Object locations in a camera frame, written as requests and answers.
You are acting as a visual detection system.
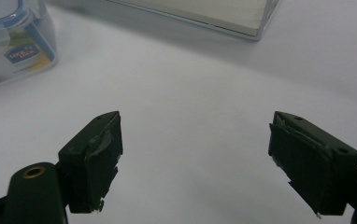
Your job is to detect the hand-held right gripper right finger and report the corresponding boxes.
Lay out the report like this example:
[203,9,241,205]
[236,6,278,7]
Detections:
[267,110,357,218]

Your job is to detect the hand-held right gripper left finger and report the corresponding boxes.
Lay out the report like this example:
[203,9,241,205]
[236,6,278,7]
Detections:
[57,110,124,215]

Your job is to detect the clear lidded food container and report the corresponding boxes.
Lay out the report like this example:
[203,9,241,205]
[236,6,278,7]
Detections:
[0,0,59,92]

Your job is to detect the white wire rack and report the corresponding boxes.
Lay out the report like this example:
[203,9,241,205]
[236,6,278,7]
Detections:
[47,0,282,41]

